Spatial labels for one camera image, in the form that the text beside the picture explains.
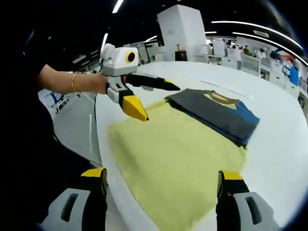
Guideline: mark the white workbench row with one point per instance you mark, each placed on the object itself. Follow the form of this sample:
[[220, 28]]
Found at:
[[276, 72]]

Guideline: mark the small black cabinet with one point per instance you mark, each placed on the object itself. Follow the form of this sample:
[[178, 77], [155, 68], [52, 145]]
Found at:
[[181, 55]]

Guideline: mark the yellow blue grey garment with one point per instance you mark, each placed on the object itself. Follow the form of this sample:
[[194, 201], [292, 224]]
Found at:
[[168, 156]]

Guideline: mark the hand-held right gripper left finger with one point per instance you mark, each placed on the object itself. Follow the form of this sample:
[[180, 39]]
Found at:
[[95, 202]]

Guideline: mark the person's dark clothing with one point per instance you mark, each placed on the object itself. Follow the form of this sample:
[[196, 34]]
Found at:
[[29, 144]]

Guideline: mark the ceiling light strip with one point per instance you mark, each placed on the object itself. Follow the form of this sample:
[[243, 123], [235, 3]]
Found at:
[[269, 41], [104, 42], [255, 25], [118, 6]]

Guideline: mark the white appliance box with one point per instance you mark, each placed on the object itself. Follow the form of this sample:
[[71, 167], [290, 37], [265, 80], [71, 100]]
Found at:
[[219, 48]]

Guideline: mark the blue barrel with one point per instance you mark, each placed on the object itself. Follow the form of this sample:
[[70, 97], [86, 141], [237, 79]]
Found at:
[[294, 75]]

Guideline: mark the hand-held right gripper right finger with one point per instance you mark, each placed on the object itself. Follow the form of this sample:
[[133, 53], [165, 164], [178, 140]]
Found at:
[[229, 204]]

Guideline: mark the white square pillar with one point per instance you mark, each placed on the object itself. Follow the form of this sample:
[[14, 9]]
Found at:
[[183, 31]]

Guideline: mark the white mesh chair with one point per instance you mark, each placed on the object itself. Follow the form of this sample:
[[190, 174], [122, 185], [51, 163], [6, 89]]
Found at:
[[251, 63]]

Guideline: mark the orange bottle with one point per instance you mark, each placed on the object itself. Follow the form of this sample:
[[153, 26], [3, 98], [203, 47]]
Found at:
[[179, 47]]

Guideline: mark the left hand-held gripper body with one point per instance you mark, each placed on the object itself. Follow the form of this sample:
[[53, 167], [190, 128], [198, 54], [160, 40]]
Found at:
[[118, 61]]

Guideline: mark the white board with blue print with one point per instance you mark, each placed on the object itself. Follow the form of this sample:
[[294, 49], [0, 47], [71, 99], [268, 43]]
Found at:
[[55, 101]]

